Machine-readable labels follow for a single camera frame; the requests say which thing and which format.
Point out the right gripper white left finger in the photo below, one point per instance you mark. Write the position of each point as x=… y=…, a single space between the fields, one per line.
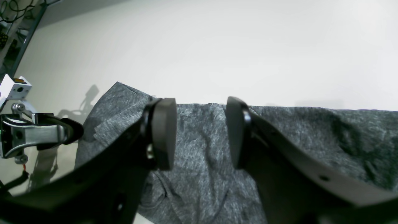
x=107 y=189

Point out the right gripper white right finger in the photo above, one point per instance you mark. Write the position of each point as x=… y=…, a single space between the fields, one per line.
x=295 y=188

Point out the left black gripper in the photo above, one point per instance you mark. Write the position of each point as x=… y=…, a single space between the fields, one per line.
x=50 y=131

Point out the grey long-sleeve T-shirt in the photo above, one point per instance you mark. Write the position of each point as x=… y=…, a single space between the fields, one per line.
x=203 y=187

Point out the grey metal shelf frame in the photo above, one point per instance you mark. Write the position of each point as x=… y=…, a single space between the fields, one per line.
x=19 y=20

